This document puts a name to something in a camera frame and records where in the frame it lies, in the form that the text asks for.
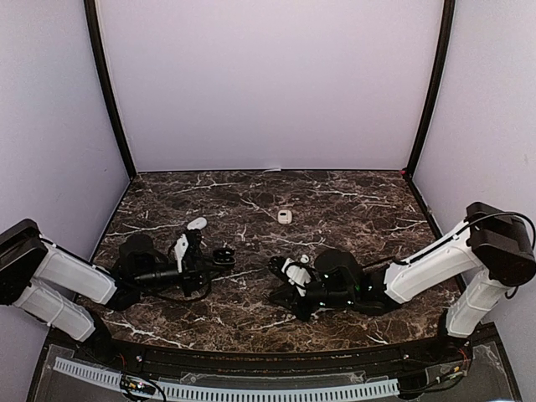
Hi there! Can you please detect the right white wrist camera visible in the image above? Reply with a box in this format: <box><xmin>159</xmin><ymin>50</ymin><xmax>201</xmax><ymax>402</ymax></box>
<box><xmin>268</xmin><ymin>256</ymin><xmax>312</xmax><ymax>296</ymax></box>

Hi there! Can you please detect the black frame post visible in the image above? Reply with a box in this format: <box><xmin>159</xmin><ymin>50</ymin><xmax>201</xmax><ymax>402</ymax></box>
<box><xmin>83</xmin><ymin>0</ymin><xmax>137</xmax><ymax>180</ymax></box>
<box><xmin>404</xmin><ymin>0</ymin><xmax>456</xmax><ymax>181</ymax></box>

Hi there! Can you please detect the black front table rail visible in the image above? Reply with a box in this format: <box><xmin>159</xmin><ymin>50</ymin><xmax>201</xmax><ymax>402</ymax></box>
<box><xmin>112</xmin><ymin>338</ymin><xmax>435</xmax><ymax>375</ymax></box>

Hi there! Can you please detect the white slotted cable duct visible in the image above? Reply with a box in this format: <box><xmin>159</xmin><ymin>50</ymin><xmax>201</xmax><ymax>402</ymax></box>
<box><xmin>52</xmin><ymin>357</ymin><xmax>399</xmax><ymax>401</ymax></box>

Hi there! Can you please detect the white oval charging case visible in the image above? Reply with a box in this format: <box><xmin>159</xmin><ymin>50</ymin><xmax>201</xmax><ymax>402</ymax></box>
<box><xmin>187</xmin><ymin>217</ymin><xmax>208</xmax><ymax>230</ymax></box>

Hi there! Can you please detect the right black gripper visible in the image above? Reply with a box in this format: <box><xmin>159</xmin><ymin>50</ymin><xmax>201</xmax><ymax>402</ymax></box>
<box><xmin>269</xmin><ymin>278</ymin><xmax>356</xmax><ymax>322</ymax></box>

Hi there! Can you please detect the black round charging case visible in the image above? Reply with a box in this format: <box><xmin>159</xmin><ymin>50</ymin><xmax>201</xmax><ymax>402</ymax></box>
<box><xmin>212</xmin><ymin>248</ymin><xmax>236</xmax><ymax>269</ymax></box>

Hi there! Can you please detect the left black frame post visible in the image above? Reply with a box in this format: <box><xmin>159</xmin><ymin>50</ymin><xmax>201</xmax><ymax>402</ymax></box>
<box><xmin>83</xmin><ymin>0</ymin><xmax>137</xmax><ymax>180</ymax></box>

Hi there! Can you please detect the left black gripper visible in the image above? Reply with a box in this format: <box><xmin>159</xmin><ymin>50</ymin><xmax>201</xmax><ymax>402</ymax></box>
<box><xmin>133</xmin><ymin>253</ymin><xmax>224</xmax><ymax>297</ymax></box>

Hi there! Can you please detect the right black frame post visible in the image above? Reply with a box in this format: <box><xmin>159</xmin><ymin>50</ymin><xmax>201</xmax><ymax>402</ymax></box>
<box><xmin>404</xmin><ymin>0</ymin><xmax>456</xmax><ymax>181</ymax></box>

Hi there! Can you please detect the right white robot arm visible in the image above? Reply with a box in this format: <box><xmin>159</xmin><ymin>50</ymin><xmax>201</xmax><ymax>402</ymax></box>
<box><xmin>268</xmin><ymin>202</ymin><xmax>535</xmax><ymax>363</ymax></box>

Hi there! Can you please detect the beige gold-rimmed charging case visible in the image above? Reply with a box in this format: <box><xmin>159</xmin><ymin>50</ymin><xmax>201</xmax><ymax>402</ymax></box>
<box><xmin>277</xmin><ymin>209</ymin><xmax>293</xmax><ymax>224</ymax></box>

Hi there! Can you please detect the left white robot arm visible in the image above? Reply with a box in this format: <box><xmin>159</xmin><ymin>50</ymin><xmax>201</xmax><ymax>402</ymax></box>
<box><xmin>1</xmin><ymin>218</ymin><xmax>236</xmax><ymax>365</ymax></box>

